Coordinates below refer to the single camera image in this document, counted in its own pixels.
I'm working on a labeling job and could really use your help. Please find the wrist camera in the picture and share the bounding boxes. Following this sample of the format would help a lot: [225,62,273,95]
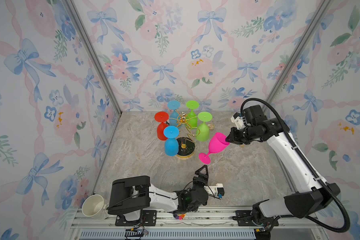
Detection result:
[204,184,225,199]
[231,113,247,130]

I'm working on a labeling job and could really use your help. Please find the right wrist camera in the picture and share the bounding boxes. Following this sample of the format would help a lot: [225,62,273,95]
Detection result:
[231,113,247,130]

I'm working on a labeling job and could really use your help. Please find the white paper cup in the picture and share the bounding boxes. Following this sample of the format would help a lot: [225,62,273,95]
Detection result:
[82,195,109,220]

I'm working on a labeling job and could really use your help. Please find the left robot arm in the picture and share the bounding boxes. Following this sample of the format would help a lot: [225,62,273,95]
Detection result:
[107,165,209,222]

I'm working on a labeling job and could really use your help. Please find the blue wine glass front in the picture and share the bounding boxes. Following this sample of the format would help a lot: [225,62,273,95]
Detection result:
[164,126,180,157]

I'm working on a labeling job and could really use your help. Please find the red wine glass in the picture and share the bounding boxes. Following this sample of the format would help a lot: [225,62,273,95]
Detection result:
[155,112,169,141]

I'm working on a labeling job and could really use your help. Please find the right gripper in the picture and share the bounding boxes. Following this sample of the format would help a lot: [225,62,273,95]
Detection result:
[224,127,256,145]

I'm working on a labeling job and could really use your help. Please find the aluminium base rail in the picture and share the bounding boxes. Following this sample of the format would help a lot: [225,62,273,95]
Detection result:
[66,207,329,240]

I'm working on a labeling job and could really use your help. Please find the rainbow flower toy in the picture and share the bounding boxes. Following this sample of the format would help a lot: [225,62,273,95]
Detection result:
[173,214,186,220]

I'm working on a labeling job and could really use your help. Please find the green wine glass front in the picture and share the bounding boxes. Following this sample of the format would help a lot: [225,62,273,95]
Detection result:
[196,112,213,142]

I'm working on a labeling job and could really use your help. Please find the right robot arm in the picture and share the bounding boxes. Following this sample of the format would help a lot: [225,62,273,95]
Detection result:
[226,105,342,226]

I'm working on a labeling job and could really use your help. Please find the green wine glass back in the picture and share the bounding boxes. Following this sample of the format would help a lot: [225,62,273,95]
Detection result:
[186,101,199,129]

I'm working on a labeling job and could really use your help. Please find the green wine glass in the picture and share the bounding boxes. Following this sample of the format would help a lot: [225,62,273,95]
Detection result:
[196,112,213,142]
[186,101,199,129]

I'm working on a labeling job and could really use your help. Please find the gold wine glass rack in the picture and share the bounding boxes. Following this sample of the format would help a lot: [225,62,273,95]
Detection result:
[177,110,199,159]

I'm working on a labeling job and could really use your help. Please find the black corrugated cable hose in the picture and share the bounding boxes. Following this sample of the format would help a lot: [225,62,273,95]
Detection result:
[239,97,351,234]

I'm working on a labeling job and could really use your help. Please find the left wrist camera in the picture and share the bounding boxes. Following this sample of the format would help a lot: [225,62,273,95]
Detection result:
[204,184,225,199]

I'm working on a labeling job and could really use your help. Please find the light blue wine glass back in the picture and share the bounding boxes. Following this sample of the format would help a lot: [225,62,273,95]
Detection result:
[167,100,181,128]

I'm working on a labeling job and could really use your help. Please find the magenta wine glass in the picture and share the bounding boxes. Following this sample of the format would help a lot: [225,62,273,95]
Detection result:
[199,133,230,165]

